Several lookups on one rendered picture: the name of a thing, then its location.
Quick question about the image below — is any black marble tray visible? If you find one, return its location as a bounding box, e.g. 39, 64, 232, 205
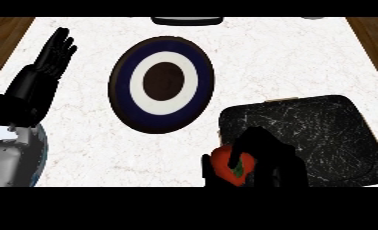
218, 94, 378, 188

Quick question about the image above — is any red bell pepper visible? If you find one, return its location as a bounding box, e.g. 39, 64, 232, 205
210, 144, 258, 187

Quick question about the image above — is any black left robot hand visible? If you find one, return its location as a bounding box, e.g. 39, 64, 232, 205
0, 27, 79, 128

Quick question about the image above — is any dark appliance with pale top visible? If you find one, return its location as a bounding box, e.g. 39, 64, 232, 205
150, 17, 227, 27

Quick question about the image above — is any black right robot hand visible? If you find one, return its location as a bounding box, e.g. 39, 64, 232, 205
201, 126, 311, 188

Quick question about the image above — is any blue and white round plate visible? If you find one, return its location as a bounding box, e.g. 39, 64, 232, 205
107, 35, 216, 135

